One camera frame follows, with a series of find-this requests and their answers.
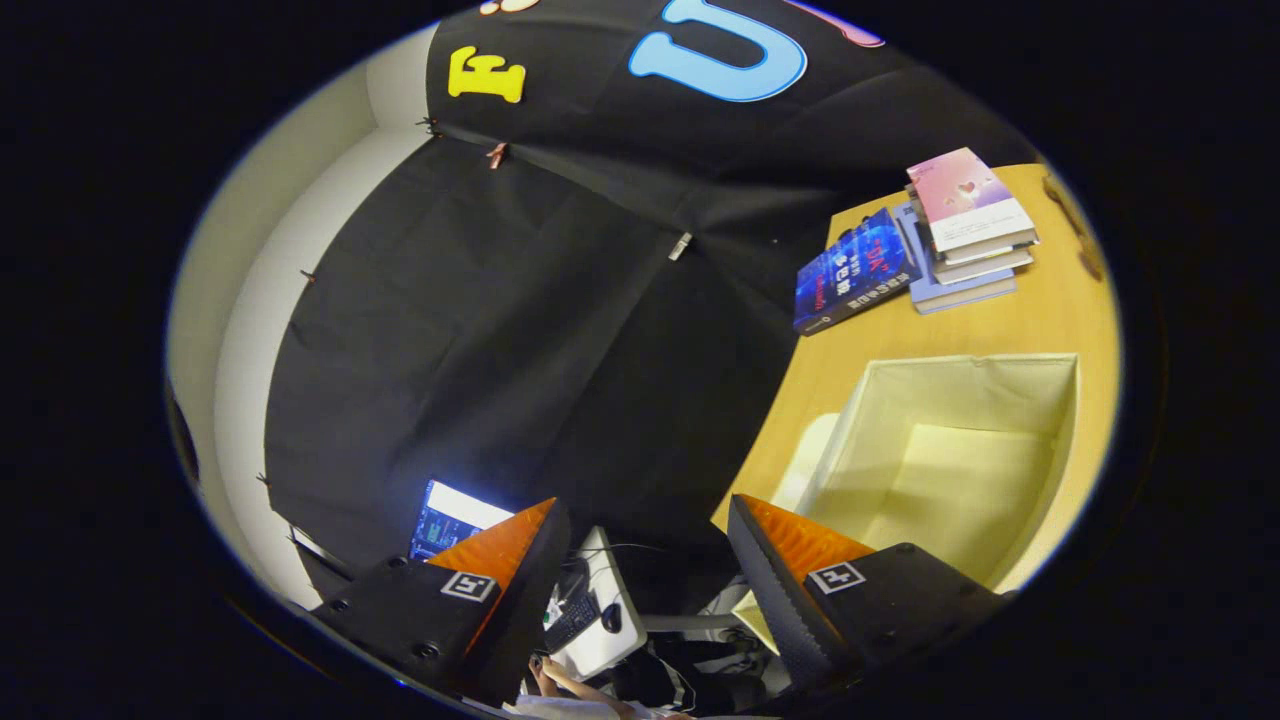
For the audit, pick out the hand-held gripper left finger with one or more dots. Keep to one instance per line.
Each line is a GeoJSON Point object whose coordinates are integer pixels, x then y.
{"type": "Point", "coordinates": [525, 610]}

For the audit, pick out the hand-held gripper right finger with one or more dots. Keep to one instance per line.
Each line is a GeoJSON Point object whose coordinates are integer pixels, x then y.
{"type": "Point", "coordinates": [770, 600]}

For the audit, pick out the black keyboard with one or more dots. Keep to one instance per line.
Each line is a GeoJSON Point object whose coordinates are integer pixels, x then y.
{"type": "Point", "coordinates": [572, 622]}

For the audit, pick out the black computer mouse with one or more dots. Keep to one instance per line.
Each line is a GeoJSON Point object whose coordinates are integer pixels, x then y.
{"type": "Point", "coordinates": [611, 618]}

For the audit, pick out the white side desk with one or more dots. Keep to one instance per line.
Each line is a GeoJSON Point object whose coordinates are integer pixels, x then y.
{"type": "Point", "coordinates": [625, 650]}

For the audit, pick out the laptop with lit screen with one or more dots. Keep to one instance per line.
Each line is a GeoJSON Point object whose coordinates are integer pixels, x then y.
{"type": "Point", "coordinates": [450, 520]}

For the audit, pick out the black backdrop cloth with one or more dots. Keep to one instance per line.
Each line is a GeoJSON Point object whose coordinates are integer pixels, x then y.
{"type": "Point", "coordinates": [500, 350]}

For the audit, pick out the dark blue book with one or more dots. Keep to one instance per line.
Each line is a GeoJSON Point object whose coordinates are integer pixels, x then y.
{"type": "Point", "coordinates": [850, 270]}

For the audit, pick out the pale blue book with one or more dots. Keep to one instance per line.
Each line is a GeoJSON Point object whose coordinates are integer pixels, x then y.
{"type": "Point", "coordinates": [960, 297]}

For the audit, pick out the silver metal clip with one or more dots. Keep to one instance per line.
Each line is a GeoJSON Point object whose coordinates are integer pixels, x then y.
{"type": "Point", "coordinates": [680, 245]}

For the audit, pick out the thin white book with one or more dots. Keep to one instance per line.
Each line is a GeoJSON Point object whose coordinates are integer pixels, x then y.
{"type": "Point", "coordinates": [1000, 253]}
{"type": "Point", "coordinates": [985, 270]}

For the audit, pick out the pink cover book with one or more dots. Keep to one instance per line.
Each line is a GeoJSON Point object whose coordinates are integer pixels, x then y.
{"type": "Point", "coordinates": [965, 195]}

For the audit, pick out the pink metal clip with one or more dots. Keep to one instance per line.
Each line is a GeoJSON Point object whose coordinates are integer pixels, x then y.
{"type": "Point", "coordinates": [497, 155]}

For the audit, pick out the grey metal table frame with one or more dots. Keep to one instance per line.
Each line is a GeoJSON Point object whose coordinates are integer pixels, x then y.
{"type": "Point", "coordinates": [690, 622]}

